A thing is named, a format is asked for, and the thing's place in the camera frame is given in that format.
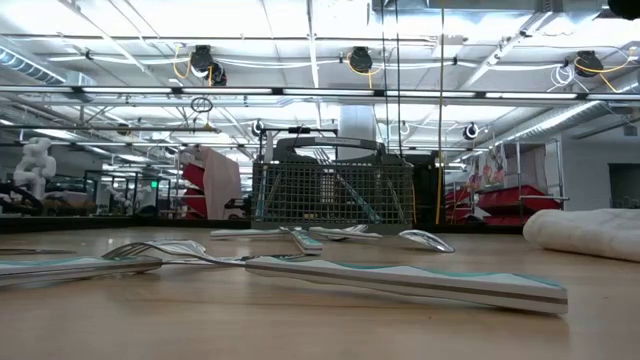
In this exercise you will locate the silver ceiling duct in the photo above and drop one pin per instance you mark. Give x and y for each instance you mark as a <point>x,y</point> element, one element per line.
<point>565,124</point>

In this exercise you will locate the red storage bins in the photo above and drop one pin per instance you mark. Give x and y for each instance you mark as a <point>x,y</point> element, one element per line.
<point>510,197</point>
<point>195,175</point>

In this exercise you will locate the grey mesh silverware basket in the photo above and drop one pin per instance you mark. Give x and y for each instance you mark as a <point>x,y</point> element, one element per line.
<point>300,227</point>

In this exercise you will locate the black aluminium table frame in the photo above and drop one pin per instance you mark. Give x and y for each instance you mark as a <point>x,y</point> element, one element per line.
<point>100,224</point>

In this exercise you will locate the pink board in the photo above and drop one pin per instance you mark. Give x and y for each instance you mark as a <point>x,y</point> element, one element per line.
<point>220,185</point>

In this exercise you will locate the white plaid towel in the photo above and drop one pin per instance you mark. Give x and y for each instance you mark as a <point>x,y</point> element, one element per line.
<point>585,232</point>

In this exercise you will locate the white robot figure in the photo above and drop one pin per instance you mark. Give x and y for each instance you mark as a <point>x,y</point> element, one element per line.
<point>35,165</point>

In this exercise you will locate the metal shelf rack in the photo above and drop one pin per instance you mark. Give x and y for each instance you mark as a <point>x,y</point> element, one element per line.
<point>545,198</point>

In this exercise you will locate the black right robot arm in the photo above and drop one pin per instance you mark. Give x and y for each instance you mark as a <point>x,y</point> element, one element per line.
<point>627,7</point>

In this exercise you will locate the white round column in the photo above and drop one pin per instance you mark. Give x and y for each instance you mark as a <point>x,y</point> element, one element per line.
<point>357,125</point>

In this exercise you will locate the ceiling light strip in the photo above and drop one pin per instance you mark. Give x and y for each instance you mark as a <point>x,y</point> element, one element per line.
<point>325,92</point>

